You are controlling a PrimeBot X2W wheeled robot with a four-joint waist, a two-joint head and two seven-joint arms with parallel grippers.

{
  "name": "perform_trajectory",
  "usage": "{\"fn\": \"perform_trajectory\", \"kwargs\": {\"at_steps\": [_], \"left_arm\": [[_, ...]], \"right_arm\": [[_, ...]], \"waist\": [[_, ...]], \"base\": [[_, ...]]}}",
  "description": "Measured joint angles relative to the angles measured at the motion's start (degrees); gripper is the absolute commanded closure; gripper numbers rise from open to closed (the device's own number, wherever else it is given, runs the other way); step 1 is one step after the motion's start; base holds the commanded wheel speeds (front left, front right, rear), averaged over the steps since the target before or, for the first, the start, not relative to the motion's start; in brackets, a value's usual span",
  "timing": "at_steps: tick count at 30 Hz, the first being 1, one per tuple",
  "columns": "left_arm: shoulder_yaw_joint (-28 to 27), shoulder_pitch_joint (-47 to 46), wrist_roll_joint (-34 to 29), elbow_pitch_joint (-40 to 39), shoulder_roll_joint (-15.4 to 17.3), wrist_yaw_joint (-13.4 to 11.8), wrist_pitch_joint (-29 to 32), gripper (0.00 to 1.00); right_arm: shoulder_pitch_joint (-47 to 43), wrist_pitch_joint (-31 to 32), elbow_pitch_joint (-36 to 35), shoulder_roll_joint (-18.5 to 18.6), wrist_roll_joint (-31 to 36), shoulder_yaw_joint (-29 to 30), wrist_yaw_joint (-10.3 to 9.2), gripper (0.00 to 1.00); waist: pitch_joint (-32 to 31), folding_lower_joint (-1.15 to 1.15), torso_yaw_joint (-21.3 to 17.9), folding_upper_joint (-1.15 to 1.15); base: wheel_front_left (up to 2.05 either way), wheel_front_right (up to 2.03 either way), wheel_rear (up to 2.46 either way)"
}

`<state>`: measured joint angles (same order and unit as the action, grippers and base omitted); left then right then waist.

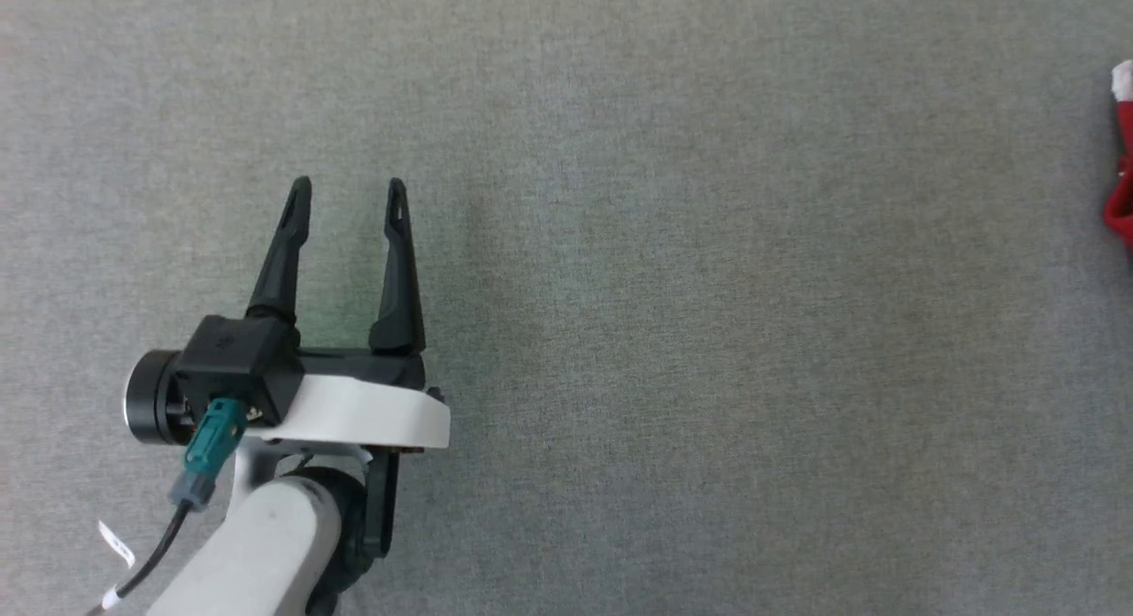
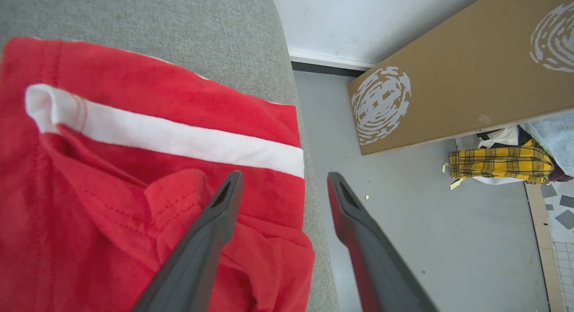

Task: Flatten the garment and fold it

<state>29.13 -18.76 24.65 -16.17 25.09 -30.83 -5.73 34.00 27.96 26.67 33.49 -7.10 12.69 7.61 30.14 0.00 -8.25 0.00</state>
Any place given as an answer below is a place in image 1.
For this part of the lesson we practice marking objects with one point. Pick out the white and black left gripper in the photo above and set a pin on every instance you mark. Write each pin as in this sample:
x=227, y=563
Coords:
x=372, y=412

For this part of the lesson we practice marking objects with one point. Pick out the red garment with white trim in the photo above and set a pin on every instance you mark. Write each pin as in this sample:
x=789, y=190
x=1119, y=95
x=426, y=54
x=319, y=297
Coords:
x=1124, y=156

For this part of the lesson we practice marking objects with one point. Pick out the grey fabric padded surface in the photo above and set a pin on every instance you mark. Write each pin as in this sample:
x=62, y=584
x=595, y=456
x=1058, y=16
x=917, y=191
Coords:
x=708, y=333

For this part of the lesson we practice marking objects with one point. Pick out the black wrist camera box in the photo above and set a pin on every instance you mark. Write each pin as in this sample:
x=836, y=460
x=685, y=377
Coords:
x=239, y=359

